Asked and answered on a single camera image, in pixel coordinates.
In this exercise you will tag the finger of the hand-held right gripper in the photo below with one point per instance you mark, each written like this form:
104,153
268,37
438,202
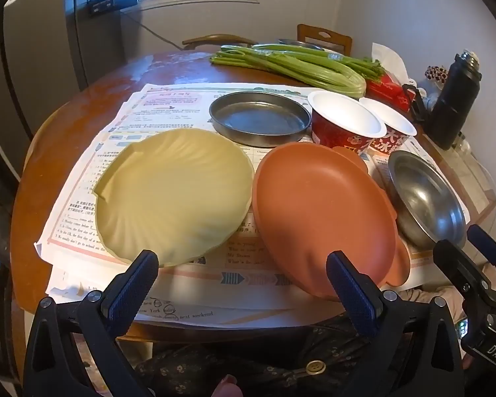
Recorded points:
490,246
458,260

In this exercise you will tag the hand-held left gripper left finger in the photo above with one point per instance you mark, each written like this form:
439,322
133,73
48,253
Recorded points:
134,287

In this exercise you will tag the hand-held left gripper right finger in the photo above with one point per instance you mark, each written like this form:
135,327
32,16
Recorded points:
351,293

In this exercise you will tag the stainless steel bowl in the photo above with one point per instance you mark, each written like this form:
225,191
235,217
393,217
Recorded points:
425,198

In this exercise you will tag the yellow shell-shaped plate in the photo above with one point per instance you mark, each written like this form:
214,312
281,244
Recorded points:
169,190

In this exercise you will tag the red paper bowl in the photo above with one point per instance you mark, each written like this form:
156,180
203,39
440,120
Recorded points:
347,115
396,122

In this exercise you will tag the round metal plate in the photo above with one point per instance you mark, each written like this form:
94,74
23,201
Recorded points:
260,120

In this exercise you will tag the person's left hand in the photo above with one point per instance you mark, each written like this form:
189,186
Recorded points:
228,388

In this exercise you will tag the person's light pants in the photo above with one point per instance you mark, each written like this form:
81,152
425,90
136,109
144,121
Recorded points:
421,302

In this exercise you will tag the person's dark floral clothing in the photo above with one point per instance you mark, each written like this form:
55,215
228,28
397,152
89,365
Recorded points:
252,364

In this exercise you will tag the black thermos bottle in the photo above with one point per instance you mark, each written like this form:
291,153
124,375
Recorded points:
454,99

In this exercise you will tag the red spotted pouch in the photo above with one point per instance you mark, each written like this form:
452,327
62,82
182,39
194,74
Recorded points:
436,74

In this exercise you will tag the red tissue box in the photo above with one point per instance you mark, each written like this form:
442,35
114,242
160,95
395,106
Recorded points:
386,89

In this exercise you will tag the colourful printed worksheet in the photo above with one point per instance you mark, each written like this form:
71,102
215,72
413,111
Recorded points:
173,103

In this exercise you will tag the green celery bunch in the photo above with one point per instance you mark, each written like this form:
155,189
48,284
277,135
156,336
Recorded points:
339,58
297,72

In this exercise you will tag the grey refrigerator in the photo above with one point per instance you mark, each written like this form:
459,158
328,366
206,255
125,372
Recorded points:
37,70

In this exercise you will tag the wooden chair with cutout back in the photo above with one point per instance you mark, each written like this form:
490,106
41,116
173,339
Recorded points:
334,39

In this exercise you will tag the steel basin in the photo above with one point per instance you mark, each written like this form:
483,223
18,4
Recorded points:
301,44

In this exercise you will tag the wooden curved-back chair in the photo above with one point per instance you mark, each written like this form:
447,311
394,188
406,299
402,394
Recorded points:
215,40

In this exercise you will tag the black box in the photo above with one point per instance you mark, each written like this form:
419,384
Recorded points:
111,3

